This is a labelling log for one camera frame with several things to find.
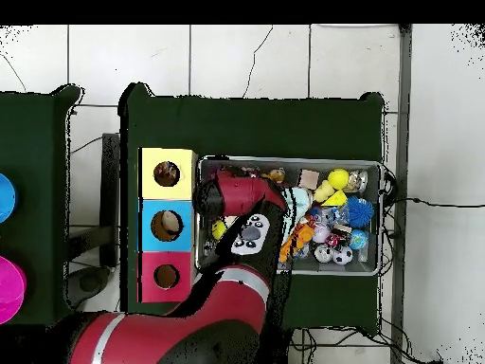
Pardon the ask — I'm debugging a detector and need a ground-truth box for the blue round lid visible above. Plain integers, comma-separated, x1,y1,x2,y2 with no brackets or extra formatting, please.
0,173,19,224

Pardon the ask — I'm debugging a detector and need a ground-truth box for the orange toy brick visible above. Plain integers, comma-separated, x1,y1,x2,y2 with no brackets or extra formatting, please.
278,244,300,264

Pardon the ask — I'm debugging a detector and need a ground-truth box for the mint green cloth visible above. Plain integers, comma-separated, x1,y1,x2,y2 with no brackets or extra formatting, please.
281,186,314,244

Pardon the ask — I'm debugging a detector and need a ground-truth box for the silver mesh bin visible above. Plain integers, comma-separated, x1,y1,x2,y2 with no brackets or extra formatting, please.
194,155,386,276

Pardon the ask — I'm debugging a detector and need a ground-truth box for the blue globe ball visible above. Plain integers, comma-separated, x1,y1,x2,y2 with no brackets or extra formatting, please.
348,228,369,251

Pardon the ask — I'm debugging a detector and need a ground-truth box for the pink round lid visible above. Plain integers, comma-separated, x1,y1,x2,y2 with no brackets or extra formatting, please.
0,255,27,325

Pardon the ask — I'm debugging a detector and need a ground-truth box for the small soccer ball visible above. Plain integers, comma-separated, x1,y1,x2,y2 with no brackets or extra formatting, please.
332,245,354,265

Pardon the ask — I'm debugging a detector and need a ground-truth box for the black cable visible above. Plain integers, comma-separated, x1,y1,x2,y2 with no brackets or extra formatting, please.
382,195,485,209

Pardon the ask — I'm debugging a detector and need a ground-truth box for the light blue spiky ball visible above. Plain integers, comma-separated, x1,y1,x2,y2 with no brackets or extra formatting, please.
345,195,375,228

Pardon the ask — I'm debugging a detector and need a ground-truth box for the wooden box with three holes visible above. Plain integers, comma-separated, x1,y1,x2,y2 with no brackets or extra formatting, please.
137,147,199,303

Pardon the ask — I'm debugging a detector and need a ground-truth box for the orange tiger plush toy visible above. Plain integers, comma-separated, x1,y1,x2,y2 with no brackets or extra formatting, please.
288,222,316,248

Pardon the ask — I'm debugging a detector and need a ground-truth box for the plain yellow ball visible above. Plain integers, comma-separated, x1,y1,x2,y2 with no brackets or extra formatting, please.
327,168,350,190

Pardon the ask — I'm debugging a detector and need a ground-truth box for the dark green table cloth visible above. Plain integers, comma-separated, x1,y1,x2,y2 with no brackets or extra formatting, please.
0,84,86,329
118,82,387,337

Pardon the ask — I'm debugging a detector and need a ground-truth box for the yellow smiley ball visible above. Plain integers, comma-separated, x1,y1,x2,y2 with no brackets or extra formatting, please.
210,220,227,241

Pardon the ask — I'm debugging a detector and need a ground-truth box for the plain wooden block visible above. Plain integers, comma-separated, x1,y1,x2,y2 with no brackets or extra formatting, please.
297,169,320,190

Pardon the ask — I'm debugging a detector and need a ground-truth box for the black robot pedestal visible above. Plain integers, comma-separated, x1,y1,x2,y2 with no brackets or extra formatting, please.
264,326,293,364

